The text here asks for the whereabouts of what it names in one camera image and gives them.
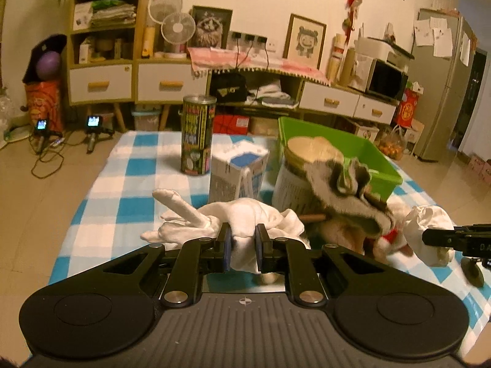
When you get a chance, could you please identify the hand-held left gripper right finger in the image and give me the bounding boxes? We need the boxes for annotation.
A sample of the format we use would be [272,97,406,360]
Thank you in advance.
[255,224,386,308]

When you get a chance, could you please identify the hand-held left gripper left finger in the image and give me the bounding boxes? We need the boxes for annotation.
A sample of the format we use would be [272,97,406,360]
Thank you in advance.
[103,224,233,309]

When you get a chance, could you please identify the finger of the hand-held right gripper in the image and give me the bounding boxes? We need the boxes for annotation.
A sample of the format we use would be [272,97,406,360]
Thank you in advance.
[422,225,470,257]

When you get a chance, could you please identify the white cloth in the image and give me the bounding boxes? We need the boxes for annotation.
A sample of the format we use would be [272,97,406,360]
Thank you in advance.
[403,205,456,268]

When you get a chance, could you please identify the white cotton glove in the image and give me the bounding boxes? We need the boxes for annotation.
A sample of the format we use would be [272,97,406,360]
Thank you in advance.
[141,188,307,274]

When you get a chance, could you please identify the green plastic bin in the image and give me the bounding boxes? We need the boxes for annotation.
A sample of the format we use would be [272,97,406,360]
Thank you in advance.
[278,117,403,205]

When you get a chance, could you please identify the small santa plush toy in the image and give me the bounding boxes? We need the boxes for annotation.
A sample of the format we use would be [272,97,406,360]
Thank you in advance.
[373,228,409,255]

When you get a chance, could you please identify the white blue milk carton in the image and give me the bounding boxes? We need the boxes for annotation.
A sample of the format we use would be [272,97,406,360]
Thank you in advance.
[209,140,271,205]

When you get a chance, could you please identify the glass jar with gold lid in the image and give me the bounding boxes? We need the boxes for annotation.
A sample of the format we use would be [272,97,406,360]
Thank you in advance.
[273,136,346,215]

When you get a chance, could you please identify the grey plush toy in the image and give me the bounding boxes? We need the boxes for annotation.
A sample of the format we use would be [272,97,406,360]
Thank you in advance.
[303,156,392,238]

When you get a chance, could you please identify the bag of oranges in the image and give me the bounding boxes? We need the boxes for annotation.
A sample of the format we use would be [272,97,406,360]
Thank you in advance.
[378,125,406,160]

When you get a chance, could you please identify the blue white checked blanket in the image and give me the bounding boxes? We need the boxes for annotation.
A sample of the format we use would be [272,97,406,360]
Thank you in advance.
[48,130,491,353]

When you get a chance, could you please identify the tall green drink can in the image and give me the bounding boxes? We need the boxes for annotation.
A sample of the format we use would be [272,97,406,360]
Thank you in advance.
[180,95,218,177]

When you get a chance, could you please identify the red box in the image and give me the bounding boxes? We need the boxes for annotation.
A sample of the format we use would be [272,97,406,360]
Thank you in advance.
[212,114,252,136]

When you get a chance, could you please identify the red gift bag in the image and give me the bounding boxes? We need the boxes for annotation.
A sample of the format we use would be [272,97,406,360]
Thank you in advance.
[395,88,425,129]

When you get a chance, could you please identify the clear plastic storage box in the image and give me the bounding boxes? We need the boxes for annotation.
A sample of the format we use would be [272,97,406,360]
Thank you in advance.
[132,109,162,133]

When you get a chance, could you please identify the pile of folded clothes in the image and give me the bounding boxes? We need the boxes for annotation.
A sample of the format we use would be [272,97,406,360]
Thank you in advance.
[247,80,300,109]

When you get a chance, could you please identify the grey refrigerator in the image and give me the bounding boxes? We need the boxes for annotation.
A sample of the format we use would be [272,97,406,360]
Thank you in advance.
[408,8,479,162]

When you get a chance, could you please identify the black handbag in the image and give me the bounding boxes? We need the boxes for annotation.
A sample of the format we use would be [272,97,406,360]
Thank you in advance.
[210,72,248,104]

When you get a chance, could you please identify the low wooden drawer cabinet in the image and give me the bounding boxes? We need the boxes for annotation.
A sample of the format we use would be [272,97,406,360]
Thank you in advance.
[134,56,400,131]

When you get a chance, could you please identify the black microwave oven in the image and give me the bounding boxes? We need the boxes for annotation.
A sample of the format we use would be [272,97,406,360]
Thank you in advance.
[353,54,409,102]

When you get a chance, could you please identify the pink table runner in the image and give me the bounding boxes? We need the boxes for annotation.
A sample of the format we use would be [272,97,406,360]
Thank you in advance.
[187,46,331,87]

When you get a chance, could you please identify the cardboard tubes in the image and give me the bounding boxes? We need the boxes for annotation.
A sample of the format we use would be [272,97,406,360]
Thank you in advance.
[328,33,357,86]

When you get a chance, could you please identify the framed cartoon picture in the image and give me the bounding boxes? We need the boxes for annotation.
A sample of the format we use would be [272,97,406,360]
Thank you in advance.
[283,13,327,70]

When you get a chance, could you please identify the tall wooden shelf cabinet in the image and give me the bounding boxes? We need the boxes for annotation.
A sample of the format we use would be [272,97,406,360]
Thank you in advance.
[67,0,151,131]

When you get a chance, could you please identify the framed raccoon picture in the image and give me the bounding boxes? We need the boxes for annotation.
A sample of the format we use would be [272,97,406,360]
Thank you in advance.
[191,6,234,49]

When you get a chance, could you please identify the small white desk fan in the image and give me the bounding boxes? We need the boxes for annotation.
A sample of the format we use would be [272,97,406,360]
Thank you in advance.
[160,11,196,54]

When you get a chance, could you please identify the orange printed bag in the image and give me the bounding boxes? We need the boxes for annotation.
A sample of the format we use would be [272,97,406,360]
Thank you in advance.
[25,79,64,134]

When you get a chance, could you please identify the red hanging decoration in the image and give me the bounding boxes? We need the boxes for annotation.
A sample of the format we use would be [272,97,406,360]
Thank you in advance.
[342,0,365,43]

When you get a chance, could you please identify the purple ball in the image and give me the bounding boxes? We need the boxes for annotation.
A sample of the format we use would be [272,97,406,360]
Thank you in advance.
[36,51,61,80]

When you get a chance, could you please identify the stack of folded cloths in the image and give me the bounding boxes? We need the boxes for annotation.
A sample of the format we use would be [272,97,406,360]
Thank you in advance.
[91,0,137,28]

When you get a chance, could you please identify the white box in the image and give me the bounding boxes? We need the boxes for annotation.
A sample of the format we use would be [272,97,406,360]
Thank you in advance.
[73,3,94,30]

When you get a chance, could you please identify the black bag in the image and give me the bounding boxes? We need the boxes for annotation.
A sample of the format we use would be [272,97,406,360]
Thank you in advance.
[22,34,68,85]

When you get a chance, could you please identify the handheld camera with lit screen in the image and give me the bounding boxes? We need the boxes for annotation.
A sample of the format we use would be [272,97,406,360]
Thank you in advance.
[85,115,115,155]
[33,119,63,156]

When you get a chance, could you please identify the black floor cable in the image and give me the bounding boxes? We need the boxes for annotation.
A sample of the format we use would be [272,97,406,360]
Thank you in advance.
[31,138,95,180]

